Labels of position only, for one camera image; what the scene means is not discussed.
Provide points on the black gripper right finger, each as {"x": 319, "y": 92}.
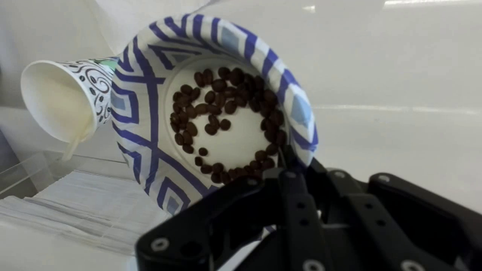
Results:
{"x": 402, "y": 220}

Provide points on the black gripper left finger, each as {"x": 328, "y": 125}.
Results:
{"x": 242, "y": 226}

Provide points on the brown coffee beans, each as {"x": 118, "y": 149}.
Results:
{"x": 227, "y": 95}

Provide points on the blue white patterned paper plate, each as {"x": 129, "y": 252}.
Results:
{"x": 146, "y": 115}

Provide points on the small glass cup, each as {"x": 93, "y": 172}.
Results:
{"x": 55, "y": 100}

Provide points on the clear box of white napkins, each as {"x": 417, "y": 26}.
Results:
{"x": 66, "y": 211}

